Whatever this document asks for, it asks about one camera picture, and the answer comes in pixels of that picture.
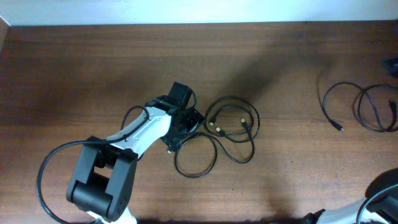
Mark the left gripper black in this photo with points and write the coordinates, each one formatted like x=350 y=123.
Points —
x=194 y=119

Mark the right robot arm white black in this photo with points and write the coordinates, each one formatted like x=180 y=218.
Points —
x=379 y=205

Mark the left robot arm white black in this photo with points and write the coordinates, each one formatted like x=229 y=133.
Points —
x=101 y=183

